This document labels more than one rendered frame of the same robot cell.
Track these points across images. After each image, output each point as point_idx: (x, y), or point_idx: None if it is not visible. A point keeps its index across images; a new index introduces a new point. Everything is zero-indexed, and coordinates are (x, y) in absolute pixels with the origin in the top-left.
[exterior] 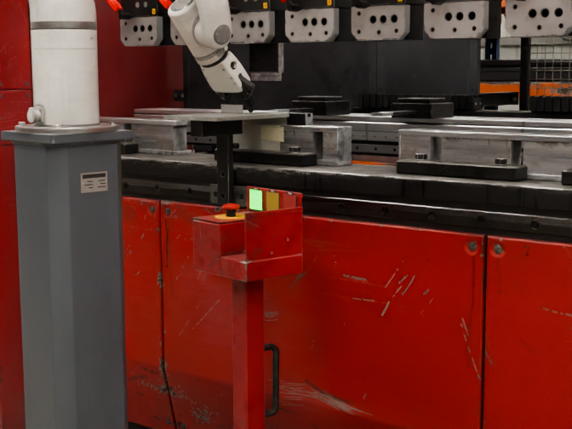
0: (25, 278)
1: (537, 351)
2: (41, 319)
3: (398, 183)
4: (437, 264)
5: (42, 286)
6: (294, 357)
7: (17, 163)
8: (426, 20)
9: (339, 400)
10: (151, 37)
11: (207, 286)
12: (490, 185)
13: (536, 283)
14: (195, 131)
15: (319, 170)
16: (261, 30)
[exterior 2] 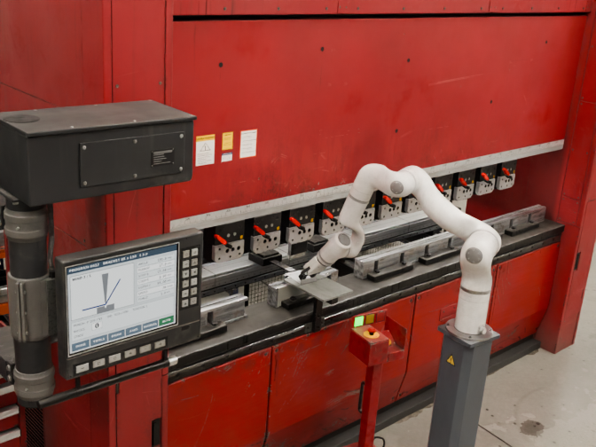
0: (468, 401)
1: (426, 327)
2: (474, 411)
3: (390, 286)
4: (400, 312)
5: (479, 397)
6: (340, 384)
7: (474, 354)
8: (382, 213)
9: (356, 389)
10: (239, 253)
11: (298, 377)
12: (419, 275)
13: (428, 303)
14: (333, 301)
15: (356, 294)
16: (309, 233)
